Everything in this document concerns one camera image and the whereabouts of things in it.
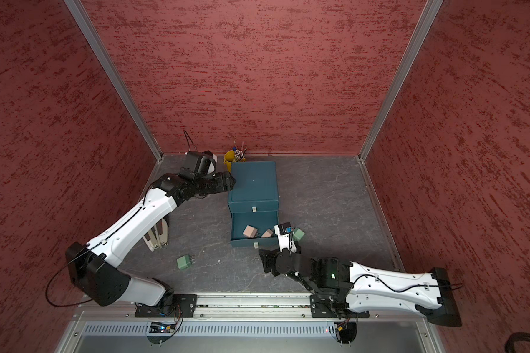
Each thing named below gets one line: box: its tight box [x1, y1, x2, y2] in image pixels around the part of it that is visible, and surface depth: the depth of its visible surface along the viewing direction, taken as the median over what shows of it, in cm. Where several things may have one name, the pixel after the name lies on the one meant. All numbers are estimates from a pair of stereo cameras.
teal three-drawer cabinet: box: [227, 161, 280, 248], surface depth 83 cm
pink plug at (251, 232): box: [242, 225, 260, 238], surface depth 83 cm
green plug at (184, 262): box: [175, 253, 197, 270], surface depth 84 cm
